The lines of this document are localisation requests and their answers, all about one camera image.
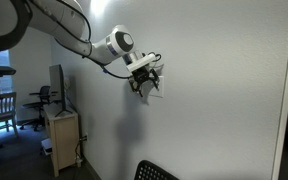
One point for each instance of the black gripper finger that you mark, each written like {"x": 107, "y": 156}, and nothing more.
{"x": 136, "y": 88}
{"x": 155, "y": 78}

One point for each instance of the cream wall thermostat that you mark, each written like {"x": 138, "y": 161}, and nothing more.
{"x": 134, "y": 86}

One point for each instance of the white wooden chair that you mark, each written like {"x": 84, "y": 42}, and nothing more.
{"x": 8, "y": 111}

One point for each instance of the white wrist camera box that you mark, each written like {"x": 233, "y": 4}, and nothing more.
{"x": 138, "y": 63}

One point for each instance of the light wooden cabinet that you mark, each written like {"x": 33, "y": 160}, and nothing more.
{"x": 63, "y": 130}

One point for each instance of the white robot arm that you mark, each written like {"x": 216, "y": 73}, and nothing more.
{"x": 65, "y": 21}

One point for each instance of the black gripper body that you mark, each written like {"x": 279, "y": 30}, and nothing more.
{"x": 142, "y": 75}

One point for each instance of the black mesh chair back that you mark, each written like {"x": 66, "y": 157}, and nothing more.
{"x": 147, "y": 170}

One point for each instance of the black computer monitor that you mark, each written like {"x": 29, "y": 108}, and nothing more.
{"x": 57, "y": 92}

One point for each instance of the white double light switch plate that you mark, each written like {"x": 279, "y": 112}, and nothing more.
{"x": 150, "y": 90}

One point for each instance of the black office chair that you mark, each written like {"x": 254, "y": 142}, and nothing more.
{"x": 43, "y": 96}

